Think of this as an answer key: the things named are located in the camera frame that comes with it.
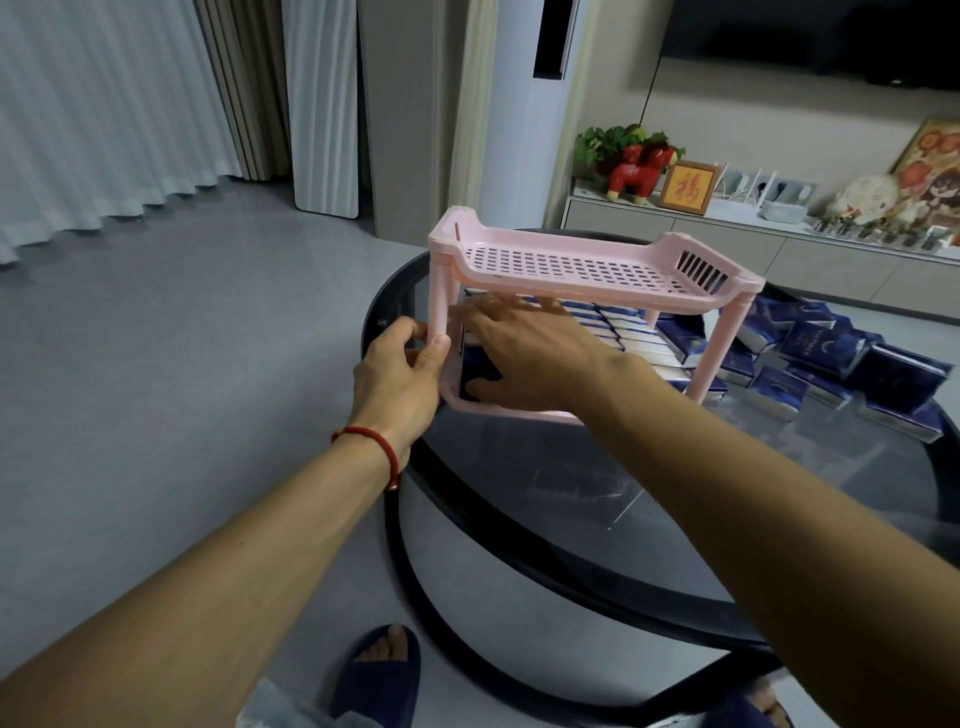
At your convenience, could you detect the person's right hand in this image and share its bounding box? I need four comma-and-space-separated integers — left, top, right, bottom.
448, 292, 640, 425

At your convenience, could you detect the white sheer curtain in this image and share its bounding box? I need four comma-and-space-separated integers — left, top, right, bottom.
0, 0, 246, 266

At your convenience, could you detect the grey low cabinet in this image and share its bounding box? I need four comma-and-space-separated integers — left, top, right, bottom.
560, 186, 960, 325

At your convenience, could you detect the white standing air conditioner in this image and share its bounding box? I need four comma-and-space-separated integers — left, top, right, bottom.
478, 0, 595, 231

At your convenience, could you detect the person's right forearm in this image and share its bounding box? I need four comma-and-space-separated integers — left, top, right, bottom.
588, 356, 960, 728

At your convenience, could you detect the row of small figurines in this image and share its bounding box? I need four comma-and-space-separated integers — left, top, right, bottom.
813, 213, 960, 253

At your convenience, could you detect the light grey clothing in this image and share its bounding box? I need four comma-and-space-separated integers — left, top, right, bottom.
235, 676, 376, 728

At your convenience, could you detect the dark blue slipper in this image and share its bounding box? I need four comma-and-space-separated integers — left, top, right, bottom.
699, 678, 796, 728
328, 624, 423, 728

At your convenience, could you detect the round black glass table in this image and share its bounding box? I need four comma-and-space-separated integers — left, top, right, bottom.
360, 228, 960, 728

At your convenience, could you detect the white decorative plate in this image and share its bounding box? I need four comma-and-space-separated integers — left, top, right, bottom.
825, 173, 900, 225

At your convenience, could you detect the colourful cartoon painting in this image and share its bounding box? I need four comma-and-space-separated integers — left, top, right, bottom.
888, 116, 960, 235

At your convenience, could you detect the white router with antennas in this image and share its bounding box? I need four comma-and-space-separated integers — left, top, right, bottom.
711, 163, 820, 225

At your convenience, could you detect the black television cable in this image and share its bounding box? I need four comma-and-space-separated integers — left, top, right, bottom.
637, 55, 666, 130

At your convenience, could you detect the person's right foot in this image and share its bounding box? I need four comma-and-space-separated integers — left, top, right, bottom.
744, 679, 789, 728

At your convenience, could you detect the pink plastic two-tier rack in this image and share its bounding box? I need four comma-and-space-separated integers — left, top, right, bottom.
426, 206, 767, 427

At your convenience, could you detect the green potted plant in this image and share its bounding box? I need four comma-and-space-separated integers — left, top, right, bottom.
573, 123, 670, 180

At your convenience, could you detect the row of blue tissue packs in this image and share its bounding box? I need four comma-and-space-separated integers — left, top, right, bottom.
461, 288, 730, 402

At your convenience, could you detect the person's foot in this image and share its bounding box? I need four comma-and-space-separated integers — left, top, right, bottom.
744, 679, 789, 728
352, 625, 411, 666

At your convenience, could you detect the beige pleated curtain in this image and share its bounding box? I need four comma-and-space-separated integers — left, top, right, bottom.
193, 0, 293, 183

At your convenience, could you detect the pile of blue tissue packs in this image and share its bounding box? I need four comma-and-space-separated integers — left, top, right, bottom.
718, 292, 956, 444

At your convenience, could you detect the cream curtain strip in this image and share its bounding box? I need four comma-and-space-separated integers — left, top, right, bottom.
447, 0, 501, 213

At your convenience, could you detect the black wall television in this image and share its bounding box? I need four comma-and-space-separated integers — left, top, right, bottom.
660, 0, 960, 93

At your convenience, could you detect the person's left forearm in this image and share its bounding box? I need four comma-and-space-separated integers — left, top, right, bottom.
0, 435, 400, 728

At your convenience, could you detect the gold framed picture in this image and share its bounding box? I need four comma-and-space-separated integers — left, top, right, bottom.
657, 159, 723, 218

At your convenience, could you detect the person's left hand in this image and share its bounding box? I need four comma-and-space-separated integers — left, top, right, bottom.
349, 315, 453, 468

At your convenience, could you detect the person's left foot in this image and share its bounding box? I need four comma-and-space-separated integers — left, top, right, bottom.
352, 625, 411, 666

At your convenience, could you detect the red string bracelet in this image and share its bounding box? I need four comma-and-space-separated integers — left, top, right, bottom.
330, 425, 402, 493

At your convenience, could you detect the red horse figurine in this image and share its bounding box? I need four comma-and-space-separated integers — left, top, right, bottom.
605, 142, 686, 206

